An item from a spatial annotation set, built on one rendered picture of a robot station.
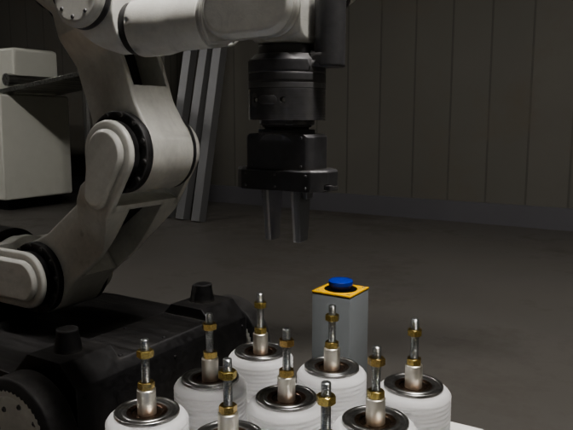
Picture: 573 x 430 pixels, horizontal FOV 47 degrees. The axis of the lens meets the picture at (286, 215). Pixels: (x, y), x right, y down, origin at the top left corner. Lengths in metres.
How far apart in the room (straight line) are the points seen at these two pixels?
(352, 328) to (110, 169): 0.48
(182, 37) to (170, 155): 0.39
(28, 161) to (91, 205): 3.50
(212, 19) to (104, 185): 0.48
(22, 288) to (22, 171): 3.30
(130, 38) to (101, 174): 0.36
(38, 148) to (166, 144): 3.58
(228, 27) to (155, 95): 0.48
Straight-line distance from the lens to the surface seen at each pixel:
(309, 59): 0.73
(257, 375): 0.95
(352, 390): 0.90
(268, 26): 0.71
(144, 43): 0.84
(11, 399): 1.14
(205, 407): 0.86
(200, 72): 4.06
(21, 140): 4.64
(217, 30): 0.74
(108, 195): 1.15
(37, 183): 4.71
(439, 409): 0.86
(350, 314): 1.05
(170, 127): 1.18
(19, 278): 1.37
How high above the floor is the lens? 0.59
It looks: 8 degrees down
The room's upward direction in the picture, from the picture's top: straight up
